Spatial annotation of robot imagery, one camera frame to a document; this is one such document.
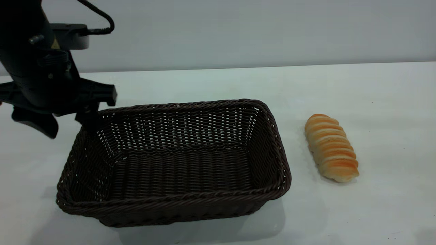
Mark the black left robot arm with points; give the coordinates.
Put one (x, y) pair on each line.
(20, 27)

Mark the orange ridged bread roll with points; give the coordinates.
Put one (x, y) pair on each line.
(332, 149)

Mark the dark brown wicker basket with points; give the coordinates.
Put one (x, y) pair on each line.
(177, 177)

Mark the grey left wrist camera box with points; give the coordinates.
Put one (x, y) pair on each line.
(69, 35)

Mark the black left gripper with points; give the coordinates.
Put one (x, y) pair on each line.
(41, 85)

